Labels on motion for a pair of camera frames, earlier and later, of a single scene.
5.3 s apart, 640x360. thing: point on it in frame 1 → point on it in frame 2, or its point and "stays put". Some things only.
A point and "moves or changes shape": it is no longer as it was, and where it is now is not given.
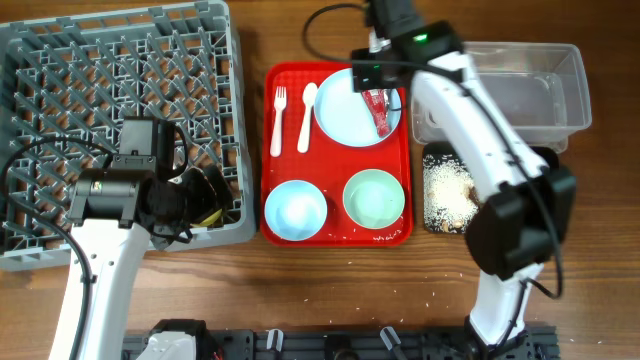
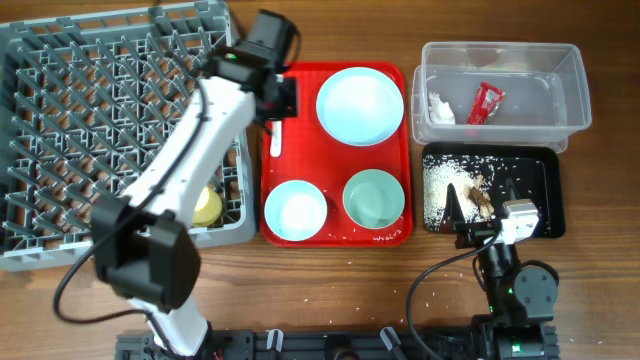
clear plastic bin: x=538 y=88 stays put
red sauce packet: x=378 y=101 moves or changes shape
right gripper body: x=374 y=69 → x=474 y=233
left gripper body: x=191 y=200 → x=287 y=101
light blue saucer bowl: x=295 y=210 stays put
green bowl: x=373 y=199 stays put
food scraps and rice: x=450 y=195 stays put
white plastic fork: x=280 y=100 stays put
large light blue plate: x=342 y=114 stays put
